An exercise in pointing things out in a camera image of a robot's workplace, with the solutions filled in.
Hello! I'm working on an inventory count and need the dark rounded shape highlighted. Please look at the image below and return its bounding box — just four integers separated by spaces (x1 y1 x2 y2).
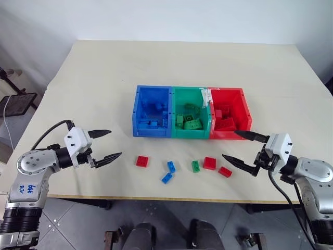
189 219 222 250
129 221 158 250

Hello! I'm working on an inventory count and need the large green building block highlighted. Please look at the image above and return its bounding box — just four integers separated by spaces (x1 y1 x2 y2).
183 119 203 131

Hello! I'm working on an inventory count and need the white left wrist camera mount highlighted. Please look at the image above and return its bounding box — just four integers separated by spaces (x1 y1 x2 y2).
63 127 93 170

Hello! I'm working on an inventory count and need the square red building block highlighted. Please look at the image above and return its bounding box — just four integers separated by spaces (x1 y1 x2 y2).
203 156 217 170
135 155 150 168

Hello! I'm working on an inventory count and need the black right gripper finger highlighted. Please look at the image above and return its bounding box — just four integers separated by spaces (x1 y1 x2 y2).
221 154 261 178
234 130 270 143

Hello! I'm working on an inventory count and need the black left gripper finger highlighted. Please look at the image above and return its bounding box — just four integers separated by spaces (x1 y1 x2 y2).
91 152 123 169
87 129 112 139

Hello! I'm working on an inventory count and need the white tape strip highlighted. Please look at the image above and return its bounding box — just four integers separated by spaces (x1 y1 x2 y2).
200 88 212 108

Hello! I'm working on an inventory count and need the large red building block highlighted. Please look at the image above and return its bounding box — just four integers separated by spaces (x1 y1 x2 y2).
215 117 236 131

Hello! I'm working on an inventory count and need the black stand rod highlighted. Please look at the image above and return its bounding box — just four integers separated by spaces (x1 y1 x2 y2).
0 67 27 95

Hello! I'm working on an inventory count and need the black flat plate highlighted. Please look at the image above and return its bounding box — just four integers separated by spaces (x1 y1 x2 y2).
0 92 37 118

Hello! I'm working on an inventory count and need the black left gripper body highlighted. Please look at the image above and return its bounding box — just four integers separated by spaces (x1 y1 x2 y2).
76 148 95 168

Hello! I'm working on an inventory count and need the green plastic bin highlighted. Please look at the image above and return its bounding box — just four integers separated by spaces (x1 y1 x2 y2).
170 86 212 139

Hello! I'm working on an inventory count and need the long blue building block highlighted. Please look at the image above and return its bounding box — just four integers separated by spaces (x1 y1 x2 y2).
137 120 160 130

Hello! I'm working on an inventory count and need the rusty brown bracket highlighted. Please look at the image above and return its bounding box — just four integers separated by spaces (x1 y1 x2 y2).
104 227 123 250
235 227 266 250

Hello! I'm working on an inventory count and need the blue plastic bin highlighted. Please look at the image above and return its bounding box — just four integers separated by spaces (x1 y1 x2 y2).
131 85 173 138

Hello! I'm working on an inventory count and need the red plastic bin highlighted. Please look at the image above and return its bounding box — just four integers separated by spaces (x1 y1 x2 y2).
208 87 253 141

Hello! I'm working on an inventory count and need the black table frame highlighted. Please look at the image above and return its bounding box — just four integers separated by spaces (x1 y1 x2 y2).
52 197 308 215

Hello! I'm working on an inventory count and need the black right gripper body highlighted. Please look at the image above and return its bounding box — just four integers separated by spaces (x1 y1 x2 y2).
253 148 279 171

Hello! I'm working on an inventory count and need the thin white cable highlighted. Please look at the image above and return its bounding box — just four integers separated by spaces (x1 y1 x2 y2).
3 94 15 151

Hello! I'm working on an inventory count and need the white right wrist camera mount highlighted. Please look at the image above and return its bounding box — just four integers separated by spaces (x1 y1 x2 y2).
264 133 293 170

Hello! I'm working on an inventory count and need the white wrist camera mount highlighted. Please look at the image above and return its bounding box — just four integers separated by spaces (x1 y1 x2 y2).
63 127 93 170
264 133 293 170

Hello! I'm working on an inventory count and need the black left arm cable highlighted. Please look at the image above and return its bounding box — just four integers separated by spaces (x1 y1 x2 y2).
30 120 76 152

